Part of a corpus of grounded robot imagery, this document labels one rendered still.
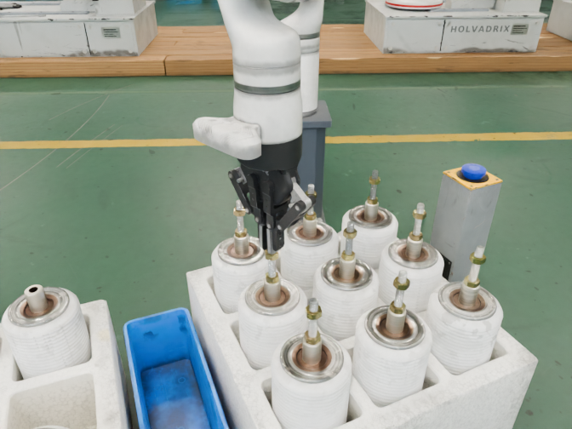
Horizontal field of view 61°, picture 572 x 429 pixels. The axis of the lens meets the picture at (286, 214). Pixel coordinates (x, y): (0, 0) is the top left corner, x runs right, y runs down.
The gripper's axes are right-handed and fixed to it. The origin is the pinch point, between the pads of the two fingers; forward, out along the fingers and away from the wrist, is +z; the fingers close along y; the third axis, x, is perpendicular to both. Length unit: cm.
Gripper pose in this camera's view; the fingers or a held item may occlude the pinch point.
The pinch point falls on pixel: (271, 236)
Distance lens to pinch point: 61.6
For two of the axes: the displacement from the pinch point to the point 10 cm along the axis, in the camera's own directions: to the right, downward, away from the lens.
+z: 0.0, 8.5, 5.2
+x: -6.9, 3.8, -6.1
